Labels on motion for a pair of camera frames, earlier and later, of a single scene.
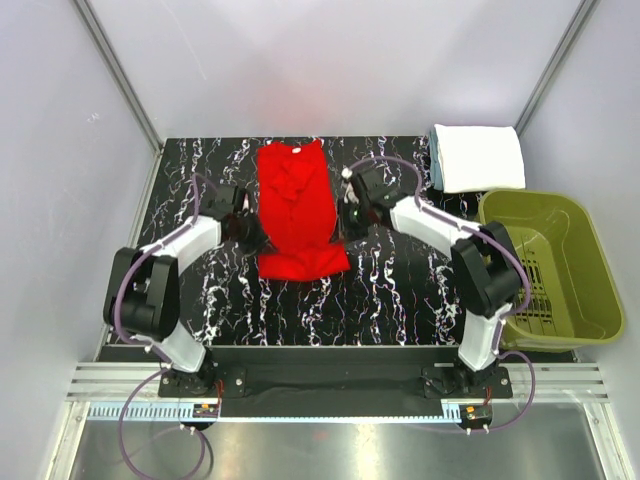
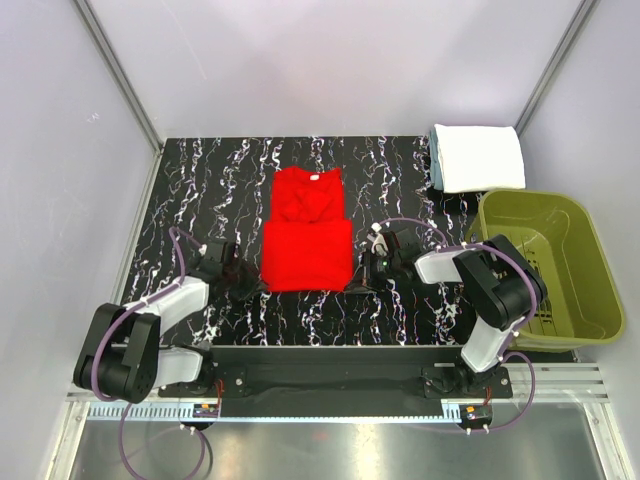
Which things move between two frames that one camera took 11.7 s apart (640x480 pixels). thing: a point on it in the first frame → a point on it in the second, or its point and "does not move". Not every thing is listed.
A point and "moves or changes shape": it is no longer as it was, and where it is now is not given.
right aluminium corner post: (574, 26) does not move
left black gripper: (260, 244) → (253, 284)
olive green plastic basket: (575, 299) does not move
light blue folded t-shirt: (436, 169) does not move
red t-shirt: (297, 212) moves or changes shape
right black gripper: (343, 232) → (369, 283)
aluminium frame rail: (529, 382) does not move
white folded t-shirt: (480, 158) does not move
